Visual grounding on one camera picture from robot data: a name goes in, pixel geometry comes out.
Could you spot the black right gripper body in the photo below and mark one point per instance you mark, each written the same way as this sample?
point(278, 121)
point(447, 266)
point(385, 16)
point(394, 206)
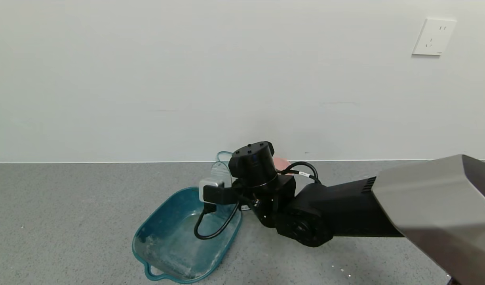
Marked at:
point(245, 207)

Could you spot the clear ribbed plastic cup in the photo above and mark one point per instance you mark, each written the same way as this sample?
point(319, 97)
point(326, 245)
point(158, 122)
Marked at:
point(221, 172)

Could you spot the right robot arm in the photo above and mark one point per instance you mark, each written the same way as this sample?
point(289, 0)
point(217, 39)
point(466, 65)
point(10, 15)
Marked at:
point(345, 213)

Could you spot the pink plastic bowl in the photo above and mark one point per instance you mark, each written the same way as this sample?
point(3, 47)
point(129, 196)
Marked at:
point(282, 164)

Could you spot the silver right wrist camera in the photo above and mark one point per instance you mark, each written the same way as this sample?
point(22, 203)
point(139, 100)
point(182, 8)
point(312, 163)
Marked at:
point(210, 186)

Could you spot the white wall socket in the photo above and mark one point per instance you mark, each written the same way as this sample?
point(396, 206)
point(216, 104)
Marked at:
point(433, 37)

